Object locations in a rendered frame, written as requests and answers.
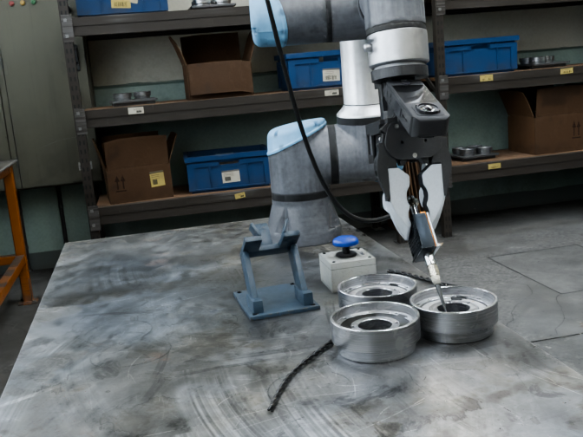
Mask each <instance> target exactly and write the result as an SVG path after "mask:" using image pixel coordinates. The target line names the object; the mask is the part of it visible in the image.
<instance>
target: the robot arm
mask: <svg viewBox="0 0 583 437"><path fill-rule="evenodd" d="M270 2H271V6H272V12H273V15H274V19H275V23H276V26H277V30H278V36H279V40H280V43H281V47H282V48H283V47H285V46H291V45H301V44H312V43H322V42H340V54H341V68H342V82H343V96H344V105H343V107H342V108H341V109H340V110H339V112H338V113H337V124H333V125H326V121H325V119H324V118H316V119H309V120H305V121H302V123H303V126H304V129H305V134H306V137H307V140H308V142H309V144H310V147H311V151H312V153H313V156H314V158H315V161H316V163H317V165H318V169H319V171H320V172H321V174H322V176H323V178H324V181H325V183H326V185H327V186H328V187H329V189H330V190H331V187H330V185H334V184H344V183H355V182H365V181H376V182H378V183H379V185H380V187H381V188H382V190H383V208H384V210H385V211H386V212H388V213H389V214H390V217H391V219H392V221H393V223H394V226H395V227H396V229H397V230H398V232H399V233H400V234H401V236H402V237H403V238H404V240H409V239H410V233H411V227H412V224H411V222H410V220H409V202H408V200H407V191H408V189H409V175H408V174H407V173H405V172H404V171H403V166H404V165H405V163H406V162H409V163H413V162H421V163H422V171H421V172H420V173H419V174H418V175H417V178H418V183H419V186H420V187H421V188H420V190H419V199H420V203H421V206H422V207H423V209H424V211H425V212H428V213H429V218H430V221H431V224H432V226H433V229H434V230H435V228H436V226H437V224H438V221H439V218H440V216H441V213H442V208H443V204H444V200H445V196H446V194H447V191H448V187H449V179H450V175H451V169H452V162H451V156H450V152H449V149H448V146H447V137H443V138H442V136H446V135H447V132H448V127H449V117H450V114H449V113H448V112H447V111H446V109H445V108H444V107H443V106H442V104H441V103H440V102H439V101H438V100H437V99H436V98H435V97H434V96H433V95H432V93H431V92H430V91H429V90H428V88H427V87H426V86H425V85H424V84H423V82H422V81H421V79H424V78H427V77H429V69H428V65H426V64H427V63H428V62H429V44H428V33H427V30H426V19H425V9H424V0H270ZM249 6H250V18H251V27H252V39H253V41H254V43H255V44H256V45H257V46H258V47H261V48H263V47H277V46H276V43H275V39H274V35H273V32H272V26H271V22H270V18H269V15H268V11H267V8H266V4H265V0H249ZM267 150H268V152H267V156H268V160H269V170H270V180H271V189H272V209H271V213H270V217H269V221H268V227H269V230H270V233H271V238H272V243H273V244H278V242H279V240H280V238H281V233H282V230H283V225H284V222H285V219H288V223H287V227H286V230H285V231H286V232H289V231H296V230H299V232H300V236H299V238H298V242H297V247H310V246H317V245H325V244H329V243H332V241H333V239H334V238H336V237H338V236H343V232H342V225H341V222H340V220H339V217H338V215H337V212H336V209H335V207H334V205H333V203H332V201H331V199H330V198H329V196H328V195H327V193H326V192H325V190H324V188H323V187H322V185H321V183H320V181H319V179H318V176H317V175H316V172H315V170H314V168H313V165H312V163H311V160H310V157H309V155H308V153H307V151H306V148H305V144H304V141H303V138H302V135H301V133H300V130H299V127H298V123H297V122H293V123H290V124H286V125H283V126H280V127H275V128H274V129H272V130H271V131H270V132H269V134H268V135H267ZM427 163H428V164H427Z"/></svg>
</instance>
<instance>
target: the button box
mask: <svg viewBox="0 0 583 437"><path fill-rule="evenodd" d="M319 263H320V274H321V281H322V282H323V283H324V284H325V285H326V286H327V287H328V288H329V290H330V291H331V292H332V293H335V292H337V287H338V285H339V284H340V283H341V282H343V281H344V280H346V279H348V278H351V277H357V276H362V275H368V274H377V269H376V258H374V257H373V256H372V255H370V254H369V253H368V252H367V251H365V250H364V249H363V248H356V249H350V253H349V254H343V252H342V251H331V252H324V253H319Z"/></svg>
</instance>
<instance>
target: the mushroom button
mask: <svg viewBox="0 0 583 437"><path fill-rule="evenodd" d="M358 243H359V242H358V238H357V237H355V236H352V235H343V236H338V237H336V238H334V239H333V241H332V244H333V245H334V246H336V247H342V252H343V254H349V253H350V247H351V246H354V245H357V244H358Z"/></svg>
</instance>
